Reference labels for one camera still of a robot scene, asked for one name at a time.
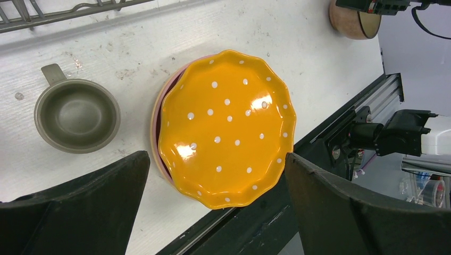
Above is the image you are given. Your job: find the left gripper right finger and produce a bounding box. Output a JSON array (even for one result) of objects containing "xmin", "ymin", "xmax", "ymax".
[{"xmin": 284, "ymin": 153, "xmax": 450, "ymax": 254}]

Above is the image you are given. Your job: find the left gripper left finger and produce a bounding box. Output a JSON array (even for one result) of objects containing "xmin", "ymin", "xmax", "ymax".
[{"xmin": 1, "ymin": 151, "xmax": 151, "ymax": 254}]

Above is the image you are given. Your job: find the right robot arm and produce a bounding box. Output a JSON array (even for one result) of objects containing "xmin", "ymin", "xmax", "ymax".
[{"xmin": 328, "ymin": 1, "xmax": 450, "ymax": 156}]

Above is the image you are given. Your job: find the grey ceramic mug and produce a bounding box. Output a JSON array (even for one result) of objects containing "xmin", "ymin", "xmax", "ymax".
[{"xmin": 34, "ymin": 63, "xmax": 121, "ymax": 154}]

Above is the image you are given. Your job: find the pink plate under stack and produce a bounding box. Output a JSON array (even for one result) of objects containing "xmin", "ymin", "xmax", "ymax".
[{"xmin": 150, "ymin": 54, "xmax": 215, "ymax": 187}]

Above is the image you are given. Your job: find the yellow polka dot plate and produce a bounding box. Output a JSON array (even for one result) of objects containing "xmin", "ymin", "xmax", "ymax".
[{"xmin": 157, "ymin": 50, "xmax": 296, "ymax": 209}]

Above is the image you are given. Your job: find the brown speckled cream bowl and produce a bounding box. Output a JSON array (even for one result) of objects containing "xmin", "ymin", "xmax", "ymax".
[{"xmin": 329, "ymin": 1, "xmax": 382, "ymax": 40}]

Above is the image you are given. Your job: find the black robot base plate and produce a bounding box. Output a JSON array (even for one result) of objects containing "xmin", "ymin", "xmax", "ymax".
[{"xmin": 159, "ymin": 106, "xmax": 371, "ymax": 254}]

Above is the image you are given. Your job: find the aluminium rail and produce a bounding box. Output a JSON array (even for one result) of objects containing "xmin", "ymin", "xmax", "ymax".
[{"xmin": 305, "ymin": 74, "xmax": 403, "ymax": 143}]

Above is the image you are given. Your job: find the grey wire dish rack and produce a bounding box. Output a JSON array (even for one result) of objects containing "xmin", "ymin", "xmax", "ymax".
[{"xmin": 1, "ymin": 1, "xmax": 146, "ymax": 33}]

